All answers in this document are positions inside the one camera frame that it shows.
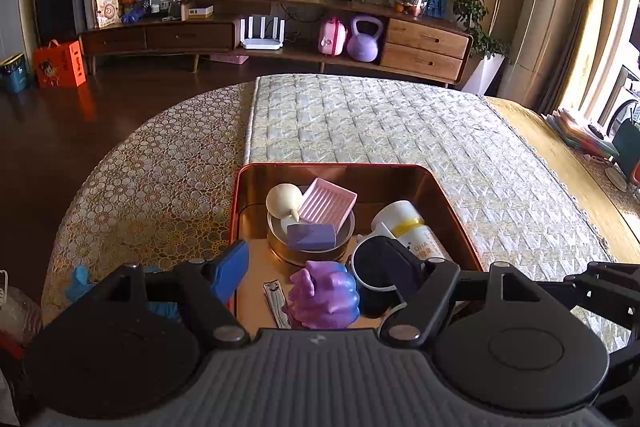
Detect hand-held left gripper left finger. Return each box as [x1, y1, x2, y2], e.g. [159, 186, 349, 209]
[107, 240, 250, 349]

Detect red-rimmed copper tray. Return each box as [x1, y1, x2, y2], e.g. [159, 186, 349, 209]
[229, 163, 484, 331]

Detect pink toy suitcase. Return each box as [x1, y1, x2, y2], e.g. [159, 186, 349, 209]
[318, 18, 348, 56]

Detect white plastic bag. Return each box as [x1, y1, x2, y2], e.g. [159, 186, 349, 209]
[0, 272, 44, 349]

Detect small white and yellow box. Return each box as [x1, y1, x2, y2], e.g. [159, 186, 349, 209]
[180, 4, 215, 20]

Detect lace circle-pattern tablecloth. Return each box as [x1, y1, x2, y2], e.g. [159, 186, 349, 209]
[40, 82, 259, 324]

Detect cream standing air conditioner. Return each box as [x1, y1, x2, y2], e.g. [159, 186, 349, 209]
[497, 0, 584, 110]

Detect washing machine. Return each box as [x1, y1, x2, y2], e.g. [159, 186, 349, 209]
[607, 64, 640, 144]

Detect yellow table mat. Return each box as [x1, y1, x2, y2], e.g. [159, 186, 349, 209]
[482, 96, 640, 266]

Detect silver nail clipper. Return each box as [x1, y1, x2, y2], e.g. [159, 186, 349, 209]
[263, 279, 292, 329]

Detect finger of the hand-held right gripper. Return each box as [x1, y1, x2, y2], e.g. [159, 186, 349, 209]
[562, 261, 640, 339]

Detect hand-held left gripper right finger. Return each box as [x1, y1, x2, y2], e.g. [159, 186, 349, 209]
[378, 243, 543, 349]

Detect white-framed dark goggles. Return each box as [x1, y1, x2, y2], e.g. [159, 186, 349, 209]
[349, 222, 402, 319]

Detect wooden television cabinet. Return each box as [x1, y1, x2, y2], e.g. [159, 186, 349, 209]
[79, 0, 474, 88]

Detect white router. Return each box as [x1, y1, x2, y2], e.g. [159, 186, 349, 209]
[239, 16, 286, 52]

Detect purple toy figure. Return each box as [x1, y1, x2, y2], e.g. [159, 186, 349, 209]
[282, 260, 362, 331]

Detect orange gift box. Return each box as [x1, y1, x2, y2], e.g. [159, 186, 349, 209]
[32, 39, 87, 89]

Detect quilted white table mat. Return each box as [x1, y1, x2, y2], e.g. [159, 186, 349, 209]
[245, 74, 632, 354]

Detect purple kettlebell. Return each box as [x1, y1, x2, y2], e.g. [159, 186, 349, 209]
[346, 15, 385, 62]

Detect white bottle with yellow label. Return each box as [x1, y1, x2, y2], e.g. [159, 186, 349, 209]
[371, 200, 451, 264]

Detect yellow curtain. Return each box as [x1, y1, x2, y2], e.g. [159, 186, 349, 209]
[555, 0, 627, 118]

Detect cream onion-shaped toy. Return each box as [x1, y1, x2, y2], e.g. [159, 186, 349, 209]
[265, 183, 304, 224]

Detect purple rectangular block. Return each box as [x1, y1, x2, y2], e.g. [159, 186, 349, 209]
[286, 223, 338, 252]

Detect pink soap dish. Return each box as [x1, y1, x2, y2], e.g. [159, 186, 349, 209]
[298, 178, 359, 228]

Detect teal bin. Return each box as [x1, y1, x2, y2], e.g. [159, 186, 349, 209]
[0, 53, 29, 94]

